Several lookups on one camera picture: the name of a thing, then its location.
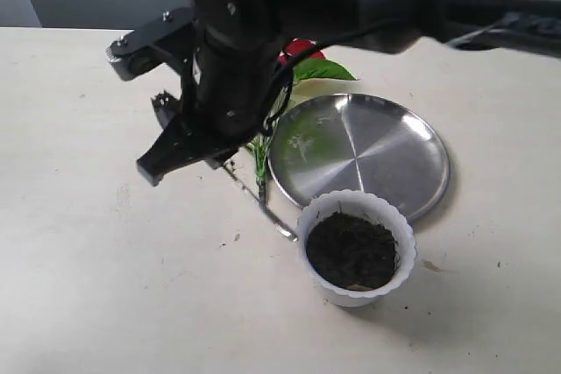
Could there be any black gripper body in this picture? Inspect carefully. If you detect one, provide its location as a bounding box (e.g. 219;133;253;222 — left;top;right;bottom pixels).
192;0;282;138

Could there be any artificial red anthurium plant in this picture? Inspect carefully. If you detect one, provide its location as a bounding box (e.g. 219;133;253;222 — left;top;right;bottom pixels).
245;51;357;205

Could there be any stainless steel spork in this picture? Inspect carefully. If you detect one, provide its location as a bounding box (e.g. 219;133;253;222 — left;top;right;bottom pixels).
222;163;298;243

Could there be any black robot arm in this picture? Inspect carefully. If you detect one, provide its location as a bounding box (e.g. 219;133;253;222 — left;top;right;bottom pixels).
107;0;560;185

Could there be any white scalloped plastic pot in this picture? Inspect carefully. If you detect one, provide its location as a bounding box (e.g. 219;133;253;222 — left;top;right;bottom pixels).
296;190;417;307

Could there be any round stainless steel plate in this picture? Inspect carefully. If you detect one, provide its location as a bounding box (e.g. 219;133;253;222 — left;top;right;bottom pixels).
268;94;451;222

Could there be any dark potting soil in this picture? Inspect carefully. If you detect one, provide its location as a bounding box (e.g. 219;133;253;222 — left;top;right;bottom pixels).
305;212;398;291

